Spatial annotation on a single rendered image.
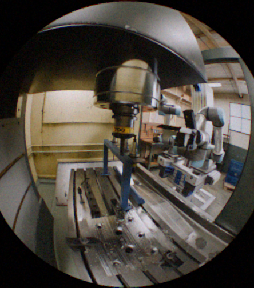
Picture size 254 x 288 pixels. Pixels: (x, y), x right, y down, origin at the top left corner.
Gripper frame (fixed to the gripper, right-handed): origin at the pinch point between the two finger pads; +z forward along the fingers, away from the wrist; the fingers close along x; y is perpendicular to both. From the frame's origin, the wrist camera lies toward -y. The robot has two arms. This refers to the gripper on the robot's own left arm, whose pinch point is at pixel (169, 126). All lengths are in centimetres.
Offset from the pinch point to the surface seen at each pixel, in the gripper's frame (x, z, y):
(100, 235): -3.7, 22.3, 40.9
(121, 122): -2.0, 16.7, 0.9
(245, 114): -37, -436, -124
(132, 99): -7.5, 17.4, -3.3
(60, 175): 83, 51, 63
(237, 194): -34, -50, 29
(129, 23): -12.5, 21.9, -17.1
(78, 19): -12.5, 30.4, -16.1
